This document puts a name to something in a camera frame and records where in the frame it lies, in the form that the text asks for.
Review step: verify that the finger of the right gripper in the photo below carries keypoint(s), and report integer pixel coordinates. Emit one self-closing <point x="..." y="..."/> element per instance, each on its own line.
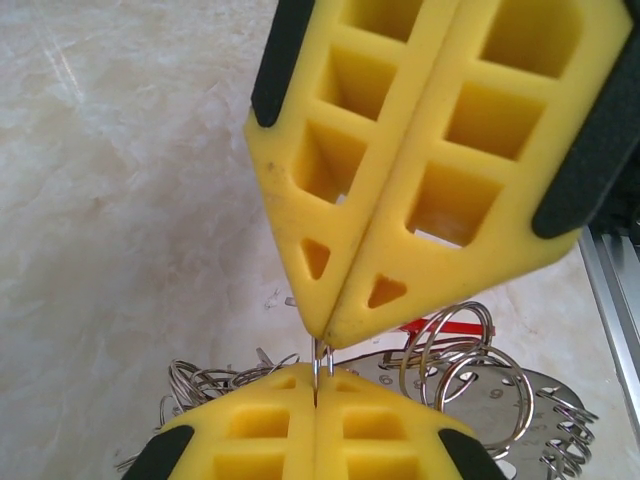
<point x="500" y="280"/>
<point x="280" y="165"/>

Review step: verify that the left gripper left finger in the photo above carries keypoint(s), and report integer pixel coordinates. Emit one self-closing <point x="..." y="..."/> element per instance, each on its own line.
<point x="270" y="400"/>

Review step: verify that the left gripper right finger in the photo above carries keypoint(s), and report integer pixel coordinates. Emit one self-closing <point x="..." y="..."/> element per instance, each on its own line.
<point x="360" y="395"/>

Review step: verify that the key with red white tag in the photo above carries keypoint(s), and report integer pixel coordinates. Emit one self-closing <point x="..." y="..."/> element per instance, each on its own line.
<point x="450" y="327"/>

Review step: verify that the metal key organiser with rings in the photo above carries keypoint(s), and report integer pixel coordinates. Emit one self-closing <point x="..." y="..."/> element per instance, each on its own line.
<point x="500" y="400"/>

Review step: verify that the wide aluminium mounting rail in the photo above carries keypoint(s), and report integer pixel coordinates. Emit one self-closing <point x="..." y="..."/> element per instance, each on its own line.
<point x="615" y="300"/>

